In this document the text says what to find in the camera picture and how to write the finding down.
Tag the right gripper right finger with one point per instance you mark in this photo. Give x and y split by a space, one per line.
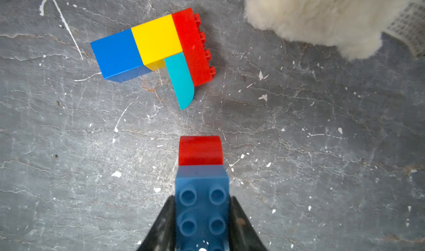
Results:
242 236

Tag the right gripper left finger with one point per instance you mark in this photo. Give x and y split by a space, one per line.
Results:
162 234

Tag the long blue lego brick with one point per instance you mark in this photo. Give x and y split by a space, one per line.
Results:
202 208

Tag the small red lego brick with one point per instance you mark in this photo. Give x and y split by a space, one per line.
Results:
200 150

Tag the teal lego brick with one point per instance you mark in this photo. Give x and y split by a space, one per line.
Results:
181 79

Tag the small blue lego brick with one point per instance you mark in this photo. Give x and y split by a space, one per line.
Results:
118 57

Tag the yellow lego brick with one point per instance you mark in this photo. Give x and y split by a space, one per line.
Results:
157 40

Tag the long red lego brick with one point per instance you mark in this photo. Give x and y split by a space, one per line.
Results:
192 40

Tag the white plush dog toy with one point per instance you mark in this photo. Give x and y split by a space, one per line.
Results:
354 27

